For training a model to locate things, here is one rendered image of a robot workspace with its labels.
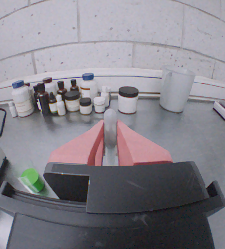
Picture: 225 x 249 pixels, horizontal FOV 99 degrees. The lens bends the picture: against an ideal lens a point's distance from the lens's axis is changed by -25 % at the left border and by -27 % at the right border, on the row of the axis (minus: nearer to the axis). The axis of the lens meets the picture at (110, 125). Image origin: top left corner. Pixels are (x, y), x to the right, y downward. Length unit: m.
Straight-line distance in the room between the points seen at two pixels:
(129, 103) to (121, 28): 0.31
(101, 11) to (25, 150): 0.54
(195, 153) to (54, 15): 0.68
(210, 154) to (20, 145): 0.51
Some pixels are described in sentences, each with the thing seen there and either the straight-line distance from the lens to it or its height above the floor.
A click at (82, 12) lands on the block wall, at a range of 0.58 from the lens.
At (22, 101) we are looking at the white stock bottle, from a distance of 0.50.
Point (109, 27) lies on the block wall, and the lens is 0.56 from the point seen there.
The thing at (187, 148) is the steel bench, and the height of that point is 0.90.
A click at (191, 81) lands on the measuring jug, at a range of 0.47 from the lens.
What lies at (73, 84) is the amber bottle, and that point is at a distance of 0.50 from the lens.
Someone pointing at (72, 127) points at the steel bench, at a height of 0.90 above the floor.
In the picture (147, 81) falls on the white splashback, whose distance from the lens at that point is 0.56.
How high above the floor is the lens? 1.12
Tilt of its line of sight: 36 degrees down
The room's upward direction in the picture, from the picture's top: straight up
